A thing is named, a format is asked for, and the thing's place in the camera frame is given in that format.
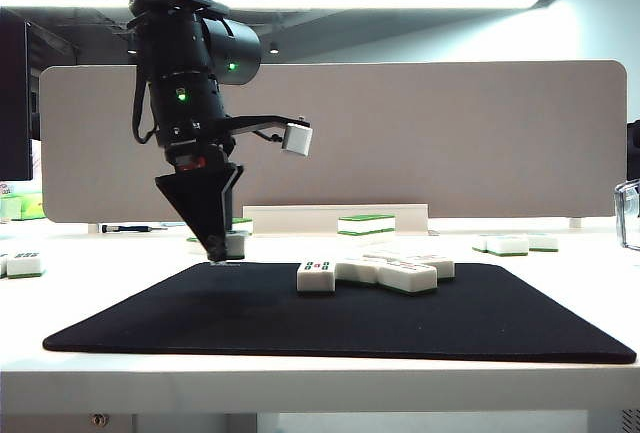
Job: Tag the clear plastic container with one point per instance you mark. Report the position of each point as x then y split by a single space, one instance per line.
619 213

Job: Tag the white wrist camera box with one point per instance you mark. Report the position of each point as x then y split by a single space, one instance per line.
297 140

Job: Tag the red and green bamboo tile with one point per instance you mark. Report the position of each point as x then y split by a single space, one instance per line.
544 244

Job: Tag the six bamboo mahjong tile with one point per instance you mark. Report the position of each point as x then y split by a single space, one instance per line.
25 267
507 248

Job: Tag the grey felt desk divider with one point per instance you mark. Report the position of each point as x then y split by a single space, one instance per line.
400 143

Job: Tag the black computer monitor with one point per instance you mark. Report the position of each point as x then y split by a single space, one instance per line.
15 103

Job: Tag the dark background device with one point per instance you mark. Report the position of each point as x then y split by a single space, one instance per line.
635 153

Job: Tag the white divider foot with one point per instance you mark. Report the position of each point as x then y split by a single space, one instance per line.
575 223
93 229

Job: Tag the five bamboo mahjong tile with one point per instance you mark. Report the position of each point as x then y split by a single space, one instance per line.
407 280
445 268
357 273
316 283

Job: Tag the green printed box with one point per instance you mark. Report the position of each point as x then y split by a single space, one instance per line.
11 209
34 206

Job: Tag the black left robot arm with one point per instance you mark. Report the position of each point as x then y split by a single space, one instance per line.
175 53

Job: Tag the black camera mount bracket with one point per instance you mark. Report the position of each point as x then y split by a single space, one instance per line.
260 122

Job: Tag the bird print mahjong tile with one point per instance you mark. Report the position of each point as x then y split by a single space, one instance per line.
236 248

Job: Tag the seven bamboo mahjong tile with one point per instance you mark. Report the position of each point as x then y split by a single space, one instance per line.
3 265

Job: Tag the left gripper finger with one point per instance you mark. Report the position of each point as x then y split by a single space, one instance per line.
200 203
229 203

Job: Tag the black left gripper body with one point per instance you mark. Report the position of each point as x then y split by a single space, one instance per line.
200 150

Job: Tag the black precision screwdriver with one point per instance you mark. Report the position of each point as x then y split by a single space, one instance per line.
125 228

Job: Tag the black fabric table mat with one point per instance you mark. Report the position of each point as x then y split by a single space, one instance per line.
350 323

